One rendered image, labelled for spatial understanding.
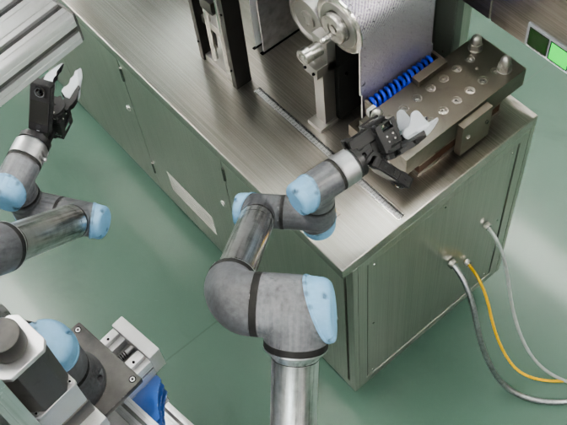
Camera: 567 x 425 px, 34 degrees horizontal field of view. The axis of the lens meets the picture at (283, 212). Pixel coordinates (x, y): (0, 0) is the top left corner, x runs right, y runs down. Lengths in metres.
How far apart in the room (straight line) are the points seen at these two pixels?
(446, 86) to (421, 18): 0.18
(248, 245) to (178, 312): 1.38
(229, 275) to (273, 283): 0.08
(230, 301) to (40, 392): 0.35
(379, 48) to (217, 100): 0.51
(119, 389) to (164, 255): 1.16
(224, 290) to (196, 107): 0.90
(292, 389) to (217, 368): 1.38
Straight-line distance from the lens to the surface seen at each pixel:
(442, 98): 2.22
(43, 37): 1.04
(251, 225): 1.83
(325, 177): 1.86
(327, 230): 1.96
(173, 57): 2.53
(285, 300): 1.57
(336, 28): 2.04
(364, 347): 2.60
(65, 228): 1.86
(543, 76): 3.67
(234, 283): 1.59
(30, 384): 1.45
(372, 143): 1.92
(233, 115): 2.38
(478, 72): 2.28
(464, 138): 2.22
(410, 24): 2.17
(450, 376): 2.97
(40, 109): 2.00
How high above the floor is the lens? 2.74
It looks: 57 degrees down
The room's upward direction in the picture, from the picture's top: 8 degrees counter-clockwise
